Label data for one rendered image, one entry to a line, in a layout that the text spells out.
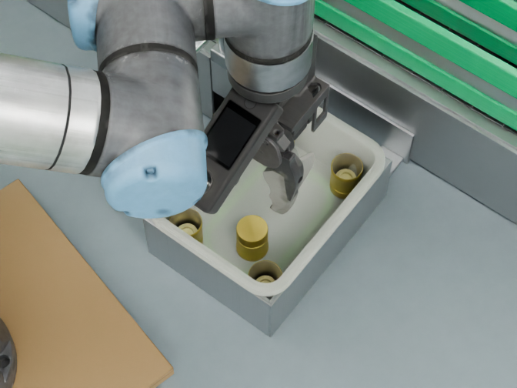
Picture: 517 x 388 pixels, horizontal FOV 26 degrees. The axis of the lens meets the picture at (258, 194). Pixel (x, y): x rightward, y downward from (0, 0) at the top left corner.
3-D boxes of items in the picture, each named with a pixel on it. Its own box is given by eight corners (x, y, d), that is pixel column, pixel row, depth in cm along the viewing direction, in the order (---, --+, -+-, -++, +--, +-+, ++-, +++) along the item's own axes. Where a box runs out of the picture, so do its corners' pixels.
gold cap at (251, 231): (255, 267, 121) (255, 248, 118) (229, 250, 123) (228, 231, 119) (275, 244, 123) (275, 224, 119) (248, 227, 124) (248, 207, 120)
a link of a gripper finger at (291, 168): (311, 196, 108) (297, 137, 101) (301, 208, 107) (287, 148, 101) (271, 178, 110) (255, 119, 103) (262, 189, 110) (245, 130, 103)
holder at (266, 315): (411, 163, 131) (420, 126, 124) (270, 337, 119) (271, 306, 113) (293, 91, 136) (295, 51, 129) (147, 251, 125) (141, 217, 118)
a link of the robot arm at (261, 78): (279, 81, 90) (198, 34, 93) (278, 113, 94) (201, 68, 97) (331, 21, 94) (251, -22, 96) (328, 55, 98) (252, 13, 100)
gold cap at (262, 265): (262, 296, 115) (261, 314, 119) (289, 277, 116) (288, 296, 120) (241, 272, 116) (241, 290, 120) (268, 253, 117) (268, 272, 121)
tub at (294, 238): (388, 193, 128) (396, 152, 121) (271, 338, 119) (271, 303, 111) (266, 117, 133) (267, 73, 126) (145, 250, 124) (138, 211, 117)
